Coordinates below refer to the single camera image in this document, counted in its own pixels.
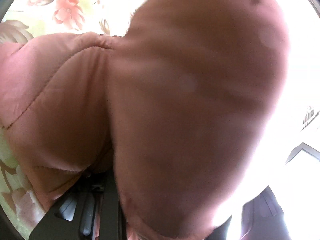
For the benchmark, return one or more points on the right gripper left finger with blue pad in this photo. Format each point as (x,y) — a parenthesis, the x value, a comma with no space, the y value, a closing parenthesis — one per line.
(90,209)

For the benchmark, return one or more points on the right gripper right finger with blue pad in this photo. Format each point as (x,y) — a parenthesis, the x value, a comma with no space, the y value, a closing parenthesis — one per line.
(261,218)

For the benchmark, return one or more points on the pink quilted jacket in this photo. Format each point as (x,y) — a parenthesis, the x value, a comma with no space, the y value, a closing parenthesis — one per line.
(177,107)

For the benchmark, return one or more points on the floral bed sheet mattress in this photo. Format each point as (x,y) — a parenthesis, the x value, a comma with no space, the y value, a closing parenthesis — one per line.
(22,20)

